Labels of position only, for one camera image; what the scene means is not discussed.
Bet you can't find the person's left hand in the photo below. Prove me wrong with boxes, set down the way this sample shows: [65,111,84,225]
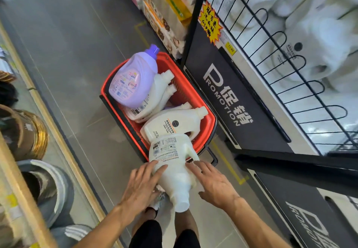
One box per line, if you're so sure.
[120,160,168,215]

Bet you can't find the person's right hand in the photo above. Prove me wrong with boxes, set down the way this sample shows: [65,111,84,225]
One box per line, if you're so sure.
[186,160,241,211]

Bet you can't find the white detergent bottle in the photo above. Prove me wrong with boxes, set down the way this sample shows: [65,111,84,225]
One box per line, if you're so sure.
[140,106,209,145]
[148,134,201,214]
[131,84,178,124]
[127,70,175,118]
[165,101,193,111]

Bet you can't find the person's right forearm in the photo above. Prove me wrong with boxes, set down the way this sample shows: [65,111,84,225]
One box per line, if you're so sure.
[223,197,292,248]

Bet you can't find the person's left forearm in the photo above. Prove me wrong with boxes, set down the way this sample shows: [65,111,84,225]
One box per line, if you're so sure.
[73,204,135,248]

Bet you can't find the person's white shoe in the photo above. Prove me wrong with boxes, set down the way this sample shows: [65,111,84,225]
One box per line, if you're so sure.
[148,191,169,211]

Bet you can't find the person's left leg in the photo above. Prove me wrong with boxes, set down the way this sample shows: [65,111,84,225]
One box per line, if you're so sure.
[131,208,158,236]

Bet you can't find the person's leg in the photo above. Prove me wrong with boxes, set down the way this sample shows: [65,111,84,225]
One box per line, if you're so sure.
[175,209,200,233]
[131,208,158,236]

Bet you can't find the person's right leg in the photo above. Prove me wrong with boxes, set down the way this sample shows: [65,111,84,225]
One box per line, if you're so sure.
[175,209,200,233]

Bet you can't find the person's black shorts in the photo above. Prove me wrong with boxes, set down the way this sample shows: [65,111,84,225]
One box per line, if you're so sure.
[129,219,201,248]

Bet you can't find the black promotion display rack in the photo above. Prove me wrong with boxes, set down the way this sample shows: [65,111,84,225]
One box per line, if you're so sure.
[180,0,358,248]

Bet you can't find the red plastic shopping basket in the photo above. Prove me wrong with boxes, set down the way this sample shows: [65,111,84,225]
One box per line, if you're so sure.
[99,52,219,166]

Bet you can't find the purple detergent bottle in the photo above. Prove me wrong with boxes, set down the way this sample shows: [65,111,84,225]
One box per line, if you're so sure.
[109,44,160,109]

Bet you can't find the grey striped container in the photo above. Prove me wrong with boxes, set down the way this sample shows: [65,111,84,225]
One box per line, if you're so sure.
[50,224,93,248]

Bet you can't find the small yellow price tag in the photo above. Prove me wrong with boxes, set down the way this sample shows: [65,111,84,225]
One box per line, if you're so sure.
[224,41,238,56]

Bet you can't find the wooden shelf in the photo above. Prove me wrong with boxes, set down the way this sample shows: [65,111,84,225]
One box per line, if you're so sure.
[0,21,124,248]

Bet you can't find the gold rimmed metal pot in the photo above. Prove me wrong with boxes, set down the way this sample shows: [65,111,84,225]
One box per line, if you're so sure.
[0,104,50,161]

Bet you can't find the row of printed packages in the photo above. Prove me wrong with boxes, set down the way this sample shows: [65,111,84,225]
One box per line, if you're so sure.
[141,0,187,60]

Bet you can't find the yellow starburst price sign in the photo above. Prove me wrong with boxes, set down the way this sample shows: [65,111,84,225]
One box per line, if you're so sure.
[198,1,224,45]

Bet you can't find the pile of white bottles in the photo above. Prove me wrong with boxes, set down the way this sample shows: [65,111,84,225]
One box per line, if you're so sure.
[207,0,358,156]

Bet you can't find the black wire rack fence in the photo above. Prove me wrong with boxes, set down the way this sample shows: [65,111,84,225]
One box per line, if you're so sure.
[211,0,358,153]

